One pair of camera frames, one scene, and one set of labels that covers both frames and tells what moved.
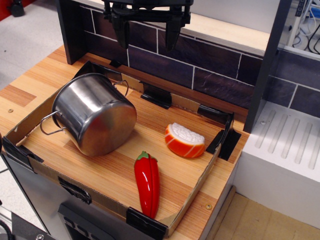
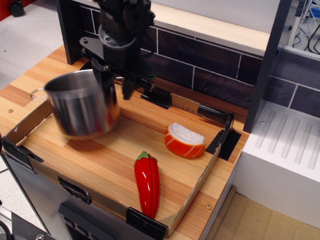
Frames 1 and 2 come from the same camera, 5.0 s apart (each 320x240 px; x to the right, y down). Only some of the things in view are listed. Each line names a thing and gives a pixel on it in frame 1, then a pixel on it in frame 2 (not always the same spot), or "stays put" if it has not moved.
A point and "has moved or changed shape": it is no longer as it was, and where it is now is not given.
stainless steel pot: [94, 112] has moved or changed shape
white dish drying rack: [280, 165] stays put
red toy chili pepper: [147, 175] stays put
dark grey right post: [267, 61] stays put
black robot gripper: [174, 11] → [120, 50]
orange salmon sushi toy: [183, 141] stays put
